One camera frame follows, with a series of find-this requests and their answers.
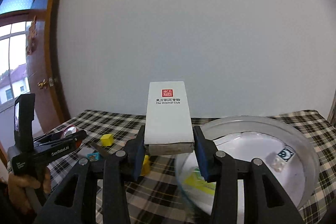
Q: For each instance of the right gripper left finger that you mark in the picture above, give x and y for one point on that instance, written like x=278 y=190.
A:
x=74 y=200

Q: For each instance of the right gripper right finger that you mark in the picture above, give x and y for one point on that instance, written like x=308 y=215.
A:
x=265 y=200

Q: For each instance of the green white floss packet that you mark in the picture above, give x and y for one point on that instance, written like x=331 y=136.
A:
x=196 y=181

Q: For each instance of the small yellow cube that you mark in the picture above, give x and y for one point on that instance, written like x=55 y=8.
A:
x=107 y=140

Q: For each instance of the cyan bear toy brick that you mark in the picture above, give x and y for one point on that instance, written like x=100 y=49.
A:
x=95 y=156

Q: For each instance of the white rectangular paper box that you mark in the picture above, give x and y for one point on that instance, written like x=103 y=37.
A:
x=168 y=128

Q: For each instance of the yellow face toy brick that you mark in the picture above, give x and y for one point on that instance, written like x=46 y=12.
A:
x=145 y=170

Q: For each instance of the red tape roll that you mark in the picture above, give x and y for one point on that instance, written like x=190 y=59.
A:
x=71 y=129

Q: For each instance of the person's left hand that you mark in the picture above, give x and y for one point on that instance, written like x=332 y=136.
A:
x=17 y=189

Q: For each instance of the black white plaid tablecloth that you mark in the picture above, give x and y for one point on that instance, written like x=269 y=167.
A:
x=156 y=197

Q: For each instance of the white moon toy brick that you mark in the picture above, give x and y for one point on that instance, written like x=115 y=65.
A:
x=278 y=161

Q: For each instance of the round metal tin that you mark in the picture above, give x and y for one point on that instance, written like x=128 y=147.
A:
x=246 y=138

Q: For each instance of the window with house view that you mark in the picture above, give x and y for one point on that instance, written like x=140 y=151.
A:
x=13 y=66

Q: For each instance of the brown wooden door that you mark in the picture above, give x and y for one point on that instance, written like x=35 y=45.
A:
x=50 y=110

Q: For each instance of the brass door handle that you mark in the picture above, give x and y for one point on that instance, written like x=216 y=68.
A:
x=43 y=84

